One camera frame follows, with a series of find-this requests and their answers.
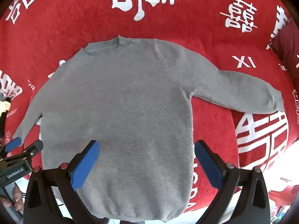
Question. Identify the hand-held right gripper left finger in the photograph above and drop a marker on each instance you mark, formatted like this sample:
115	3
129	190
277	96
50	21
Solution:
84	165

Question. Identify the person's left hand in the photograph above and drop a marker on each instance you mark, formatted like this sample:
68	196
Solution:
18	197

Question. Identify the dark red pillow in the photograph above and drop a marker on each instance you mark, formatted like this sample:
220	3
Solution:
287	46

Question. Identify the grey sweater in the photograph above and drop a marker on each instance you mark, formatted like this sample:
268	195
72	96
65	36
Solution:
121	102

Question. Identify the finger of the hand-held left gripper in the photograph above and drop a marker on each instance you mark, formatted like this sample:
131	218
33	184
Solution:
34	147
13	143

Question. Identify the red printed blanket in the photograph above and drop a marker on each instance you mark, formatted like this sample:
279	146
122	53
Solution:
186	23

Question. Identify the beige object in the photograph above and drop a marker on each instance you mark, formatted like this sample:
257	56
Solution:
4	106

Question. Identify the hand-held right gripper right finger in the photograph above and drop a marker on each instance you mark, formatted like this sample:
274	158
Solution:
209	165

